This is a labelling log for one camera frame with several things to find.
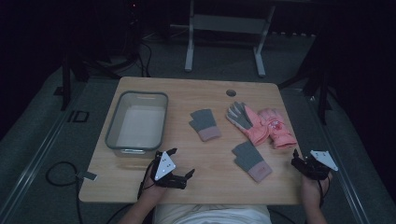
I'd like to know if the hand-held gripper black cable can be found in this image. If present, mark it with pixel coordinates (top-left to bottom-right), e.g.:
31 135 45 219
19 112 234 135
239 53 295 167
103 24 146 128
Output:
316 176 332 209
106 158 157 224

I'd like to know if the person's left hand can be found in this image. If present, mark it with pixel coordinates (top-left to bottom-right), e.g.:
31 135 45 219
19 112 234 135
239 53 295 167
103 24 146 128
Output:
141 164 168 202

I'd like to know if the person's right hand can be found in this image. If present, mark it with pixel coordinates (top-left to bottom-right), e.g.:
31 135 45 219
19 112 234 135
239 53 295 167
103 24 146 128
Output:
300 173 333 203

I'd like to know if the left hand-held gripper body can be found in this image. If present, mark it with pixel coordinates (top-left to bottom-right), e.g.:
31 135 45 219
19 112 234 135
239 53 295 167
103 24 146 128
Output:
150 150 188 190

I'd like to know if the thin black floor cable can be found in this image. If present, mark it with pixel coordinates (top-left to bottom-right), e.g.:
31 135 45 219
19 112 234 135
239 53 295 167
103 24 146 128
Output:
136 39 154 78

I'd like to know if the left hand-held gripper black cable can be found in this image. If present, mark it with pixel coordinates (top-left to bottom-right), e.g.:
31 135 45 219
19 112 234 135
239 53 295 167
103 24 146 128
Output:
106 158 157 224

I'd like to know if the pink glove with grey palm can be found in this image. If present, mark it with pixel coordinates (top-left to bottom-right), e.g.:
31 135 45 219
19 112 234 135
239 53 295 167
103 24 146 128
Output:
225 101 271 147

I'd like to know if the small grey tag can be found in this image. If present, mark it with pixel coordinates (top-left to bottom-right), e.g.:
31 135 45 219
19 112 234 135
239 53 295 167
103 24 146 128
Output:
76 170 98 182

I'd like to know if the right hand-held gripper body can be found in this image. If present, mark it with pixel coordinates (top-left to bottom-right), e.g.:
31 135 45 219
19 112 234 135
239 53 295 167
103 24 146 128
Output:
298 149 339 182

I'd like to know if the pink glove with printed patch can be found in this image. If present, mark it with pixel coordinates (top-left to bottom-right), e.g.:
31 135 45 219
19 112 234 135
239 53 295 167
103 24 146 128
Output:
259 107 298 149

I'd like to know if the grey-rimmed plastic bin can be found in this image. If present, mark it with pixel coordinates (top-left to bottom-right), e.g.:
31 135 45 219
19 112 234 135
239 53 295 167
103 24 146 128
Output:
105 90 169 158

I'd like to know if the right hand-held gripper black cable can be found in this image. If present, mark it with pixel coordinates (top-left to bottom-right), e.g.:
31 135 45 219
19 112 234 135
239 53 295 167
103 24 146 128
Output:
316 176 332 209

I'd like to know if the black cable loop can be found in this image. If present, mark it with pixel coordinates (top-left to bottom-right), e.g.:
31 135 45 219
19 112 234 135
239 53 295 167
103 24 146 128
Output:
45 161 84 224

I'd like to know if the small grey glove pink cuff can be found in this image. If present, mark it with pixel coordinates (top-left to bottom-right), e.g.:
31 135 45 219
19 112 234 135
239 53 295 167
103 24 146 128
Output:
231 141 273 183
188 108 222 143

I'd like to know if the person's white clothing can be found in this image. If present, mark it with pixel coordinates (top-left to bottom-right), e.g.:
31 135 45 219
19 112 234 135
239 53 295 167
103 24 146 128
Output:
153 203 273 224

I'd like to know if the white metal stand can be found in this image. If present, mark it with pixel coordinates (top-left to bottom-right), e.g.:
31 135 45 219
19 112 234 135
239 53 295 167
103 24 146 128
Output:
184 0 277 78

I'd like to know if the black tripod stand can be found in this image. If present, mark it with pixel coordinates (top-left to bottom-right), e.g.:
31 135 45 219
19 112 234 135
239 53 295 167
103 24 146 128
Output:
277 27 335 126
59 0 143 112

